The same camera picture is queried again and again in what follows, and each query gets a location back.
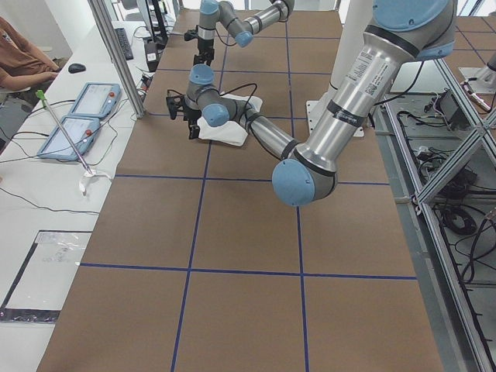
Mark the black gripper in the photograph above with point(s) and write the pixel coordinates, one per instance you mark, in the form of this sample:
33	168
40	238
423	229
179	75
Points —
190	115
204	46

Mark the white long-sleeve printed shirt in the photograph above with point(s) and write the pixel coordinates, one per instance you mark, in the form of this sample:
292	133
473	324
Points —
231	132

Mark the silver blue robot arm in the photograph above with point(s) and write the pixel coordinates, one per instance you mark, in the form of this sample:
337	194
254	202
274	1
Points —
398	32
242	31

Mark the black power adapter with label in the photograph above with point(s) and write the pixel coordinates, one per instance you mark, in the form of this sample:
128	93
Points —
152	56

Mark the black keyboard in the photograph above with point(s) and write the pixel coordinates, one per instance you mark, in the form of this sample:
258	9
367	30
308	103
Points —
124	43

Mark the upper blue teach pendant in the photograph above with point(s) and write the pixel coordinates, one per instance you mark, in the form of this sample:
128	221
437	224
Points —
96	100

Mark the black computer mouse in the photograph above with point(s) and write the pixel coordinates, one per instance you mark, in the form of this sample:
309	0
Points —
76	68

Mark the metal rod with green tip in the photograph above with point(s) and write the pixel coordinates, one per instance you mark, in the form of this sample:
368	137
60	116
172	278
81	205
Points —
46	105

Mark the person in brown shirt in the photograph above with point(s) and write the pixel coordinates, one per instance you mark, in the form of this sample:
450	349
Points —
24	66

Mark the black camera stand bracket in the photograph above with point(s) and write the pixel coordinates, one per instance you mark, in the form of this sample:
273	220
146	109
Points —
159	31

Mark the aluminium frame post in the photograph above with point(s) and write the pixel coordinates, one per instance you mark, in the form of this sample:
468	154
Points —
105	27

